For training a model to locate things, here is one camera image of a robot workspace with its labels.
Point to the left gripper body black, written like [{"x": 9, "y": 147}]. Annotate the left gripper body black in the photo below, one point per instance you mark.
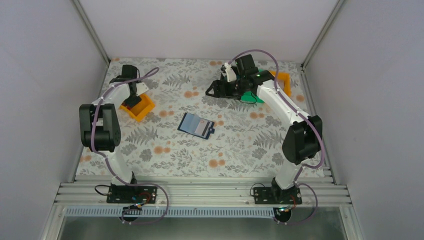
[{"x": 133, "y": 100}]

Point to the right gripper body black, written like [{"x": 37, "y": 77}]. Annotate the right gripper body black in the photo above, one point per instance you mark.
[{"x": 222, "y": 88}]

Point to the white card black stripe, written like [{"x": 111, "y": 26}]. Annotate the white card black stripe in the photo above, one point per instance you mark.
[{"x": 203, "y": 128}]

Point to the blue leather card holder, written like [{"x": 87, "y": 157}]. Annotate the blue leather card holder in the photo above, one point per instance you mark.
[{"x": 189, "y": 123}]

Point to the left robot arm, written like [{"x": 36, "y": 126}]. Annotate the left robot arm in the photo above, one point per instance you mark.
[{"x": 100, "y": 129}]

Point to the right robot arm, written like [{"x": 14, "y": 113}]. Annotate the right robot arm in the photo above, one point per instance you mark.
[{"x": 303, "y": 139}]

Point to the orange bin left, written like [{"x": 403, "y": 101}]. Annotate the orange bin left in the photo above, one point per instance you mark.
[{"x": 141, "y": 109}]

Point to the orange bin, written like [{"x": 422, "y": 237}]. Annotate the orange bin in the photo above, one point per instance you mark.
[
  {"x": 284, "y": 82},
  {"x": 141, "y": 109}
]

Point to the green bin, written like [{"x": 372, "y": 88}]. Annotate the green bin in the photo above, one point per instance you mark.
[{"x": 251, "y": 97}]

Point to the orange bin right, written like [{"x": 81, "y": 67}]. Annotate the orange bin right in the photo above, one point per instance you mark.
[{"x": 284, "y": 82}]

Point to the floral table mat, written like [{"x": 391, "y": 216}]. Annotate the floral table mat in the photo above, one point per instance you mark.
[{"x": 246, "y": 143}]

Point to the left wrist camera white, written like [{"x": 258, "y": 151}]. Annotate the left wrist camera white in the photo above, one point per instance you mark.
[{"x": 141, "y": 88}]

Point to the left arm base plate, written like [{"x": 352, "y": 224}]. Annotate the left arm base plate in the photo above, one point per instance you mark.
[{"x": 123, "y": 194}]

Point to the aluminium mounting rail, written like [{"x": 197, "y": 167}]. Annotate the aluminium mounting rail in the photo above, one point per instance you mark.
[{"x": 205, "y": 191}]

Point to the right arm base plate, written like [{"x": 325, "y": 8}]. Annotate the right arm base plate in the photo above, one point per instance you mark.
[{"x": 265, "y": 196}]

